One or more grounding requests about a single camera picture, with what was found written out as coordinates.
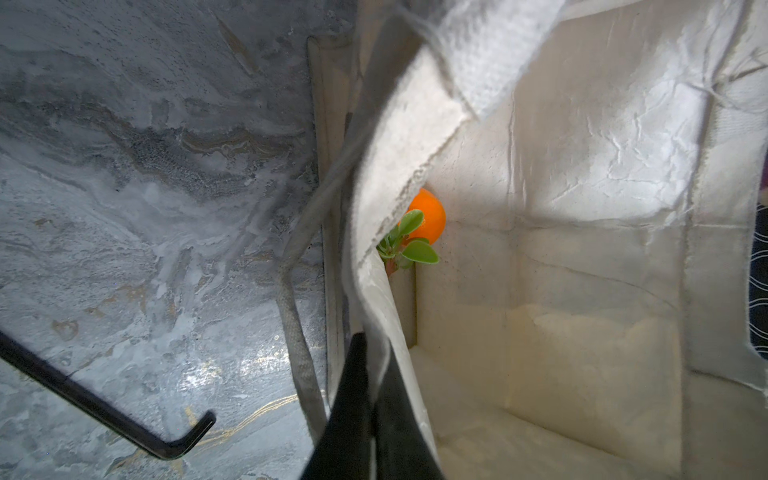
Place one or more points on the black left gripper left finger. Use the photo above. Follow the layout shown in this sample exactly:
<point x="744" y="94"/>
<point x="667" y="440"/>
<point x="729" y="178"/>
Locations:
<point x="345" y="450"/>

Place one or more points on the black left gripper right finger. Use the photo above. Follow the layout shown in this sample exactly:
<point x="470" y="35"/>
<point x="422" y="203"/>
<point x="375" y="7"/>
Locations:
<point x="401" y="450"/>

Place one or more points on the orange with green leaves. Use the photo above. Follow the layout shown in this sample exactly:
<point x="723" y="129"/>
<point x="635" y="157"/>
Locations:
<point x="411" y="240"/>

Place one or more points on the cream canvas grocery bag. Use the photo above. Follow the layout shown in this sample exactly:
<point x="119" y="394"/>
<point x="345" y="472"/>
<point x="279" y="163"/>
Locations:
<point x="599" y="163"/>

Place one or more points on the black hex key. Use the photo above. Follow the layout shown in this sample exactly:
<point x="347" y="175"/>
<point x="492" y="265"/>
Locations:
<point x="24" y="360"/>

